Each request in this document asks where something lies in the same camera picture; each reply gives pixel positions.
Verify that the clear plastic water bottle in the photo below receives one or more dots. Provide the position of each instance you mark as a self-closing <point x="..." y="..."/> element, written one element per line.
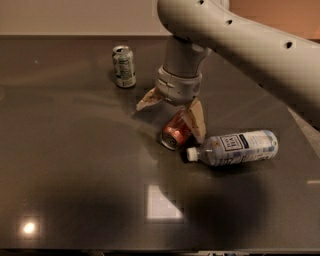
<point x="235" y="148"/>

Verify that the green and silver soda can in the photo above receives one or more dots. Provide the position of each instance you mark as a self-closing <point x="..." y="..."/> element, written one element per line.
<point x="124" y="68"/>

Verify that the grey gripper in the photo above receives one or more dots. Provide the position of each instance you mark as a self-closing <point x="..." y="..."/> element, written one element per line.
<point x="178" y="87"/>

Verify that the red coke can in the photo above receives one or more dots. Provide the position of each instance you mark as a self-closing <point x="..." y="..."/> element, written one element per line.
<point x="176" y="132"/>

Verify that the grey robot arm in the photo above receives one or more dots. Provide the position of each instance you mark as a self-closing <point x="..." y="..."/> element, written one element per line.
<point x="285" y="65"/>

